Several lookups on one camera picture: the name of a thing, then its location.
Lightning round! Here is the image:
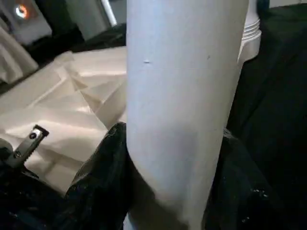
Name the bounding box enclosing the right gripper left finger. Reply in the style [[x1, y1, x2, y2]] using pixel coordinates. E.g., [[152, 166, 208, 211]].
[[65, 122, 132, 230]]

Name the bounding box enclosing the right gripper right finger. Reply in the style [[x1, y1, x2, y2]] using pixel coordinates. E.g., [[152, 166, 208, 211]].
[[204, 128, 288, 230]]

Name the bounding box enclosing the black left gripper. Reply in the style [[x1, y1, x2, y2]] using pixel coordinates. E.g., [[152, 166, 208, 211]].
[[0, 125, 50, 169]]

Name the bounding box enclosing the white plastic table top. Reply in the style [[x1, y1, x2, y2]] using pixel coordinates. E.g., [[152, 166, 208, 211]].
[[0, 46, 129, 195]]

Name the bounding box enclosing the white plastic table leg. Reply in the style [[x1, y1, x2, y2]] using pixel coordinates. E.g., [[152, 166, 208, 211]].
[[237, 0, 262, 64], [124, 0, 251, 230]]

